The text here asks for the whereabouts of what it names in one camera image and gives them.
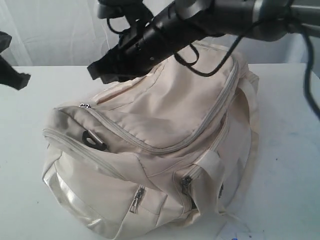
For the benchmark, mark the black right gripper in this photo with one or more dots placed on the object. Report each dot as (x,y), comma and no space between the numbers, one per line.
(164,36)

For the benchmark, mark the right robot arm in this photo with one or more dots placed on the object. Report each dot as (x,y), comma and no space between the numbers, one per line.
(264,20)

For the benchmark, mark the paper label with blue print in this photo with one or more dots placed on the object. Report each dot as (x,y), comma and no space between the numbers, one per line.
(230,232)

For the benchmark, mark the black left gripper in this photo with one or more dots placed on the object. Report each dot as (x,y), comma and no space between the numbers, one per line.
(9,76)

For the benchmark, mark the cream white duffel bag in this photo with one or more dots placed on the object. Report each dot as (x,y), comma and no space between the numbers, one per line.
(162,149)

